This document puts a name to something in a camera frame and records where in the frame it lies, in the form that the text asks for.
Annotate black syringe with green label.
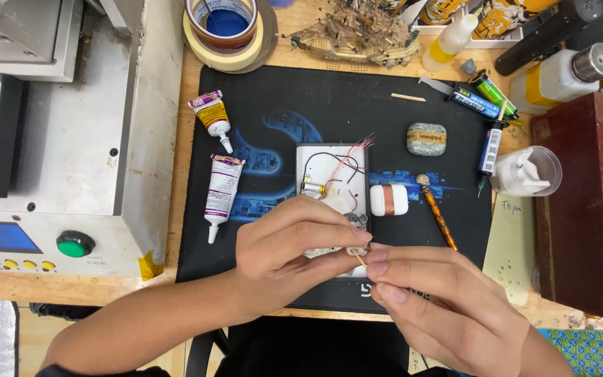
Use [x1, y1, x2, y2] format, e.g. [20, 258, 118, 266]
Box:
[467, 68, 520, 124]

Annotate small grey metal part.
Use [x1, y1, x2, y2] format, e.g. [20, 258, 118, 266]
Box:
[343, 212, 370, 231]

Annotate orange marbled pen tool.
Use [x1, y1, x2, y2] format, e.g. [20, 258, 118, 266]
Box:
[415, 173, 459, 251]

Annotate yellow printed boxes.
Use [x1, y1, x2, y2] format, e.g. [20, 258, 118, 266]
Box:
[375, 0, 561, 50]

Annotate grey metal machine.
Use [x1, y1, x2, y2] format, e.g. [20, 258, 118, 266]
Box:
[0, 0, 185, 279]

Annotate person's right hand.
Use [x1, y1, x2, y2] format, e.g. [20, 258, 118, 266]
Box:
[365, 242, 531, 376]

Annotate squeeze bottle with yellow liquid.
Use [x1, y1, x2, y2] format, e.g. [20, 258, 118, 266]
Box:
[421, 7, 483, 73]

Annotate clear cup with tissue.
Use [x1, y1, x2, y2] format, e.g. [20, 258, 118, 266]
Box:
[489, 145, 563, 198]

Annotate pale green paper sheet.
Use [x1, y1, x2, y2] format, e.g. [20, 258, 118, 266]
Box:
[482, 193, 539, 308]

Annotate person's left hand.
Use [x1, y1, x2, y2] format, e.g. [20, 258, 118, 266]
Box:
[234, 195, 373, 321]

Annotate grey wire spool yellow band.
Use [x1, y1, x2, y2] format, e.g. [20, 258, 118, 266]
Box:
[406, 122, 448, 157]

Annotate small yellow label glue tube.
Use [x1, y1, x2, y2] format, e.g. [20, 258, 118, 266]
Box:
[187, 89, 235, 155]

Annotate white tray with black rim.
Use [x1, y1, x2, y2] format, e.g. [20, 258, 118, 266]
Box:
[295, 142, 371, 279]

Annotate long white glue tube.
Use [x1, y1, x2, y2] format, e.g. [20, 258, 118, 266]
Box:
[204, 153, 247, 245]

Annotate dark red wooden box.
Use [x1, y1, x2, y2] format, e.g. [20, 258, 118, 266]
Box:
[529, 93, 603, 321]

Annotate wooden model ship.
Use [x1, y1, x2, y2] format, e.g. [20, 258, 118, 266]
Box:
[280, 0, 422, 71]

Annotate green round push button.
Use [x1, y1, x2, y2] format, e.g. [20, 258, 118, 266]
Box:
[56, 230, 96, 258]

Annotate white pump dispenser bottle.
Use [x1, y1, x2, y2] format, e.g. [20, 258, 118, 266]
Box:
[509, 28, 603, 116]

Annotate small white part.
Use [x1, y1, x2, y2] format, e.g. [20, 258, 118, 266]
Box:
[304, 243, 371, 259]

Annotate black syringe with blue label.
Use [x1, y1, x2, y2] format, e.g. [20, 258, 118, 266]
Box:
[419, 74, 502, 119]

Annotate yellow tape piece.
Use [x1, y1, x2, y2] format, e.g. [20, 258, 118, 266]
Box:
[137, 250, 165, 282]

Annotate black cylinder tool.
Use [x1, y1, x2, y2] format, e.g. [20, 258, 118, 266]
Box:
[493, 0, 603, 77]

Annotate black syringe with white label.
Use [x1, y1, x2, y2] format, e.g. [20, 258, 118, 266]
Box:
[476, 99, 508, 199]

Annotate blue round lid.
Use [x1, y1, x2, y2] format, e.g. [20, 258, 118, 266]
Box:
[206, 9, 250, 38]

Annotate black printed work mat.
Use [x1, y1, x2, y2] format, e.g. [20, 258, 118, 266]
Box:
[176, 65, 494, 315]

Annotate blue patterned cloth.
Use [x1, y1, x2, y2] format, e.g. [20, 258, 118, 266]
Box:
[536, 328, 603, 377]

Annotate cream masking tape roll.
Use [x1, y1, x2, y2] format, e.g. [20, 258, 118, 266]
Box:
[182, 9, 266, 73]

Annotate white case with copper coil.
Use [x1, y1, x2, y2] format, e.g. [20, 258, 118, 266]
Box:
[369, 183, 410, 217]

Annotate brown tape roll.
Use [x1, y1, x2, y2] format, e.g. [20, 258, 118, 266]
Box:
[185, 0, 259, 51]

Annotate bundle of thin copper wires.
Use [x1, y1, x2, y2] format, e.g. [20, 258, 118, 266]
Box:
[325, 134, 376, 195]

